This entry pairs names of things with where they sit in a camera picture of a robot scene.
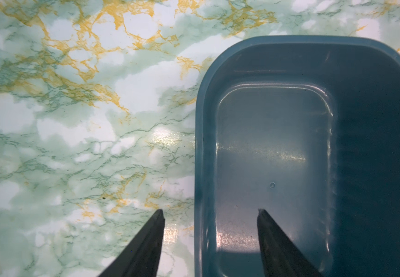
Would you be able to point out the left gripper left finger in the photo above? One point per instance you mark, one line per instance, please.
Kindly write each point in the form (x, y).
(141, 256)

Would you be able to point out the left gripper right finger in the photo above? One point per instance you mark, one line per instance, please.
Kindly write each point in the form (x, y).
(280, 257)

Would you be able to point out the dark teal plastic bin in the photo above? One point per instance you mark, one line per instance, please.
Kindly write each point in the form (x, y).
(307, 130)

